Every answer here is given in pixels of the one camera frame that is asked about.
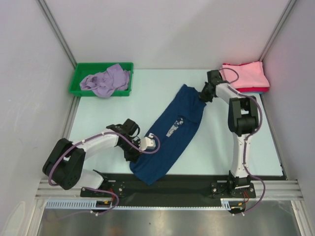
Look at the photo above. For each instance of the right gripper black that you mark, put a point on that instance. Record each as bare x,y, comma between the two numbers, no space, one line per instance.
202,97

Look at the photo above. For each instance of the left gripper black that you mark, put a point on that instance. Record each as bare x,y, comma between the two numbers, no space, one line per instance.
130,157

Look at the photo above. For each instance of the navy blue t shirt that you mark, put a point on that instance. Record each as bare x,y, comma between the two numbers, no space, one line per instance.
175,128

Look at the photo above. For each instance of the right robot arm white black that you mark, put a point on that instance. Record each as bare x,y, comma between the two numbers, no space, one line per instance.
244,120

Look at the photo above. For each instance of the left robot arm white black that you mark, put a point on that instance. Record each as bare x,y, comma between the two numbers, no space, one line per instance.
64,166

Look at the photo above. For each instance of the pink folded t shirt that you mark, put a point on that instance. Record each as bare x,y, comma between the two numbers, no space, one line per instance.
245,75

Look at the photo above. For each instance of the red folded t shirt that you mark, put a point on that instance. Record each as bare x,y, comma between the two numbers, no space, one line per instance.
258,90

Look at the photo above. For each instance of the lilac t shirt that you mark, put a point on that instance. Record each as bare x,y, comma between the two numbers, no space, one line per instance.
104,84

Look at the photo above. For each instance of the green plastic bin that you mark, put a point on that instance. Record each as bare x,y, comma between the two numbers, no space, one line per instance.
84,69

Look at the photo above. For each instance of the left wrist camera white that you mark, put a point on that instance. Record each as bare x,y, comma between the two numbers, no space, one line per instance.
148,143

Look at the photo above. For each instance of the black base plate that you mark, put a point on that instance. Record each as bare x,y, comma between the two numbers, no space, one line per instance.
170,190

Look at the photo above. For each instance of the right aluminium corner post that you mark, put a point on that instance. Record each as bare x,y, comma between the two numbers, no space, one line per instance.
279,25

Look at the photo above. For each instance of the aluminium corner post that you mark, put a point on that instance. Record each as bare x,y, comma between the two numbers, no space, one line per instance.
56,30
279,25

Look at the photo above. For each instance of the grey slotted cable duct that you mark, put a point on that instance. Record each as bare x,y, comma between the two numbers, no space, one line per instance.
94,205

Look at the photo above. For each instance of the aluminium frame rail front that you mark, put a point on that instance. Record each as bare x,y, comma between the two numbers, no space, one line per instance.
287,190

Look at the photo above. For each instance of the left aluminium corner post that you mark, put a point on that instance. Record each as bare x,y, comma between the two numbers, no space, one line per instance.
56,30

